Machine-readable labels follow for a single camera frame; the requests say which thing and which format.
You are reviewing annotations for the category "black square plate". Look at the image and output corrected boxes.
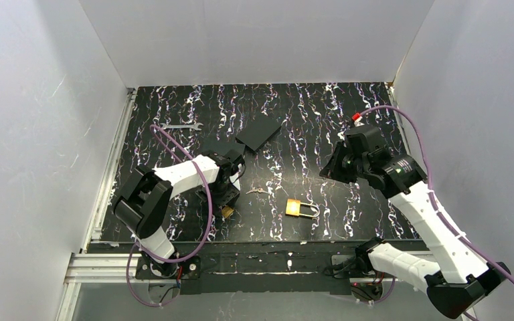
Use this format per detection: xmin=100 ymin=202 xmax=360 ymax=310
xmin=200 ymin=138 xmax=246 ymax=156
xmin=236 ymin=114 xmax=281 ymax=152

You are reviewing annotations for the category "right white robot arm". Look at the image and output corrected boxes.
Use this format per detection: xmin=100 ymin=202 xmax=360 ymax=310
xmin=320 ymin=125 xmax=507 ymax=319

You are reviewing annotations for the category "purple cable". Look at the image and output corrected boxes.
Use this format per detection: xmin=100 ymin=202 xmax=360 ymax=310
xmin=359 ymin=104 xmax=514 ymax=321
xmin=126 ymin=124 xmax=216 ymax=308

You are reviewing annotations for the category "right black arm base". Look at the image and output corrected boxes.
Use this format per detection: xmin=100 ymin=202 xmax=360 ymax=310
xmin=322 ymin=254 xmax=398 ymax=308

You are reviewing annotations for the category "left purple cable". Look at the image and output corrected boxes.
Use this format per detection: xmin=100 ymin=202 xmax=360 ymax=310
xmin=126 ymin=124 xmax=216 ymax=308

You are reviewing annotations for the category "aluminium frame rail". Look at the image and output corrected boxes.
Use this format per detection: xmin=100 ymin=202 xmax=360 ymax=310
xmin=56 ymin=88 xmax=137 ymax=320

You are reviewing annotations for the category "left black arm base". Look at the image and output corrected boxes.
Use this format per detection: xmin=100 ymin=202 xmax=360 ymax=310
xmin=135 ymin=254 xmax=201 ymax=305

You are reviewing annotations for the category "small brass padlock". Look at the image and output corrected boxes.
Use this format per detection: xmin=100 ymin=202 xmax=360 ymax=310
xmin=221 ymin=206 xmax=235 ymax=219

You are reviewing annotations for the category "silver open-end wrench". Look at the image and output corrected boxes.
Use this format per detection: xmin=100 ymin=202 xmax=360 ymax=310
xmin=161 ymin=122 xmax=203 ymax=131

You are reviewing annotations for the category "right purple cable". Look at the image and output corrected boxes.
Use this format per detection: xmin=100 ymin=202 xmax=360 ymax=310
xmin=359 ymin=104 xmax=514 ymax=321

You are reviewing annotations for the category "black square plate left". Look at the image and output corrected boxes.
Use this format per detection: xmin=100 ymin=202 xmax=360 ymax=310
xmin=200 ymin=138 xmax=246 ymax=156

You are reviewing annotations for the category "black square plate right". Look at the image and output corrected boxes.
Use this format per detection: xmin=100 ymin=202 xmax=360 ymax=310
xmin=236 ymin=114 xmax=281 ymax=152

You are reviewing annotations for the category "large brass padlock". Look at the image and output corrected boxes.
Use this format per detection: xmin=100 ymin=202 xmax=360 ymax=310
xmin=285 ymin=199 xmax=320 ymax=219

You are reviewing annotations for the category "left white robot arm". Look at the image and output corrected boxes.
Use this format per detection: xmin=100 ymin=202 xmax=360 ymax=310
xmin=113 ymin=150 xmax=246 ymax=263

